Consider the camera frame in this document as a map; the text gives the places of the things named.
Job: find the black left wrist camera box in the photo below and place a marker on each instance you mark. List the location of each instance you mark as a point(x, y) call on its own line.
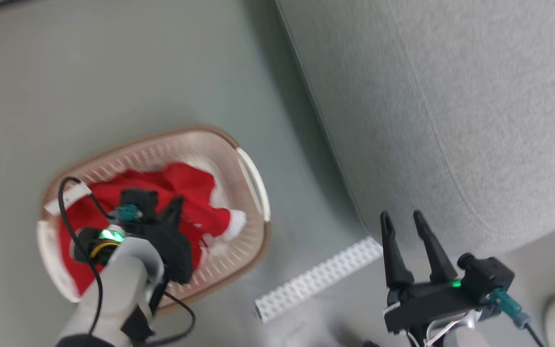
point(138, 198)

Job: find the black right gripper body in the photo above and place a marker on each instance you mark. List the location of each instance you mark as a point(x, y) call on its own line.
point(431, 301)

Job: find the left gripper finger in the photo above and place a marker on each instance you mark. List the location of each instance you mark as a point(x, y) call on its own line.
point(175, 209)

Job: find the grey fabric sofa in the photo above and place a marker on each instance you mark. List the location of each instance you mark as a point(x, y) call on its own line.
point(441, 106)

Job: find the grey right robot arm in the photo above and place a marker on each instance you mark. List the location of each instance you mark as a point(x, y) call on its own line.
point(465, 335)

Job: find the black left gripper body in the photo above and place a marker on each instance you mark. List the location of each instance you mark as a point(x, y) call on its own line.
point(174, 250)

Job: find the cream perforated laundry basket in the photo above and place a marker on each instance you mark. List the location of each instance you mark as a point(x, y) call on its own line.
point(195, 149)

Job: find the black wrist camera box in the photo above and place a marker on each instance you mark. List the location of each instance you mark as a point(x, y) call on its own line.
point(138, 198)
point(487, 277)

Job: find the white perforated strip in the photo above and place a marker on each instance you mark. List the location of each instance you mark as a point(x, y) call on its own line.
point(316, 279)

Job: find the red white-trimmed garment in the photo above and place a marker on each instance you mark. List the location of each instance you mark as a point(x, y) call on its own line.
point(186, 188)

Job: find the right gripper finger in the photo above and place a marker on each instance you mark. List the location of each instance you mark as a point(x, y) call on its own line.
point(434, 250)
point(393, 255)

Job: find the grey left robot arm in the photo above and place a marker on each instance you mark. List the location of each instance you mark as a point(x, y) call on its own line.
point(123, 284)

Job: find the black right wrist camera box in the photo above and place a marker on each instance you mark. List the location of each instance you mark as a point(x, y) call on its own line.
point(487, 277)

